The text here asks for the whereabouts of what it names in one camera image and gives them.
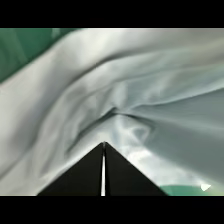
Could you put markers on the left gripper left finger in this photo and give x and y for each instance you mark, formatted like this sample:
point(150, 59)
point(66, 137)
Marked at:
point(83, 176)

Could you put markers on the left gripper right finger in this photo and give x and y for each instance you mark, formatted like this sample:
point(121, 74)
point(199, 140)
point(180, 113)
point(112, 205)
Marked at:
point(128, 176)

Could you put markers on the pale lilac shirt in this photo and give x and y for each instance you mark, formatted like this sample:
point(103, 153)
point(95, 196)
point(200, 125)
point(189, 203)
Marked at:
point(110, 83)

